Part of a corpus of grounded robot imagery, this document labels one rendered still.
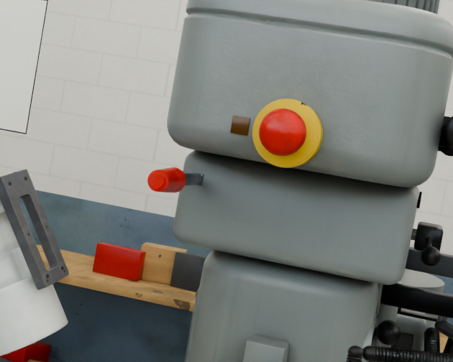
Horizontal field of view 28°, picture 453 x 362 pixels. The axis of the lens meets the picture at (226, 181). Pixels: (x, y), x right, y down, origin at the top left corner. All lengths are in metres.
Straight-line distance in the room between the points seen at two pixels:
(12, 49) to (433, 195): 2.72
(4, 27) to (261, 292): 5.02
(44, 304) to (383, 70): 0.35
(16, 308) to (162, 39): 4.86
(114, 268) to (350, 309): 4.03
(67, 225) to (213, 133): 4.84
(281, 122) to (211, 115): 0.09
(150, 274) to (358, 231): 4.10
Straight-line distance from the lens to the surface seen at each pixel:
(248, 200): 0.91
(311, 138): 0.78
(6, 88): 5.83
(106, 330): 5.63
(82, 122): 5.61
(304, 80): 0.81
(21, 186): 0.68
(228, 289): 0.96
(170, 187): 0.80
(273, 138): 0.76
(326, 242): 0.90
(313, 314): 0.94
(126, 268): 4.92
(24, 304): 0.67
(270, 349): 0.92
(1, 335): 0.68
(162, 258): 4.95
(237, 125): 0.81
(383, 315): 1.13
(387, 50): 0.80
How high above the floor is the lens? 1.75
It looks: 3 degrees down
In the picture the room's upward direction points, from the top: 10 degrees clockwise
